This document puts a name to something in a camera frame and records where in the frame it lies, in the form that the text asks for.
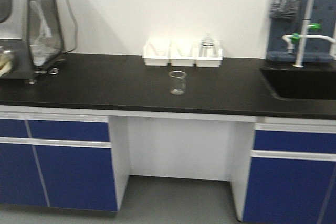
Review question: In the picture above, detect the clear beaker on counter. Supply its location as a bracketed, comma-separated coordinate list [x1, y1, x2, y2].
[168, 71, 187, 95]

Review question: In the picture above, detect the white middle storage bin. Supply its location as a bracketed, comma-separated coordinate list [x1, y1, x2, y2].
[169, 39, 194, 67]

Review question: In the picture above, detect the white storage bin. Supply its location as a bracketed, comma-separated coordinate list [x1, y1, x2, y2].
[169, 39, 194, 67]
[195, 40, 223, 68]
[142, 38, 170, 66]

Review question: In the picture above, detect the white left storage bin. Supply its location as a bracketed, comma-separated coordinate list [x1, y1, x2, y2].
[142, 38, 170, 66]

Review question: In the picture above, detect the white right storage bin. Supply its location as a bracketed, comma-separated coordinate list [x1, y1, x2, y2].
[195, 40, 223, 68]

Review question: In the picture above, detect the clear glass flask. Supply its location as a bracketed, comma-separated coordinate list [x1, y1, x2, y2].
[198, 33, 218, 58]

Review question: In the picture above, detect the blue left cabinet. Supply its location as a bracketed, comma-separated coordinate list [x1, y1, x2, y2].
[1, 115, 119, 211]

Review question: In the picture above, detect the blue cabinet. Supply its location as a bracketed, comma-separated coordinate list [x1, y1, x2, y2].
[1, 115, 119, 211]
[242, 123, 335, 223]

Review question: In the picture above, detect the black lab sink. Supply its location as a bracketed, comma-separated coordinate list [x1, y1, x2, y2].
[260, 68, 335, 100]

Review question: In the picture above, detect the white gooseneck lab faucet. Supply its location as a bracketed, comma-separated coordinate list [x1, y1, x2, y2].
[282, 0, 335, 68]

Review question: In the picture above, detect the blue right cabinet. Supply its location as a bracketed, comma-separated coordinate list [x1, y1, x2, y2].
[242, 123, 335, 223]

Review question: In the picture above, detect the stainless steel lab appliance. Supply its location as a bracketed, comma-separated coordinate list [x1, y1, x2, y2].
[0, 0, 66, 85]

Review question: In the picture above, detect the blue pegboard drying rack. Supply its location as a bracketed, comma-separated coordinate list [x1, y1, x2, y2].
[266, 0, 335, 64]

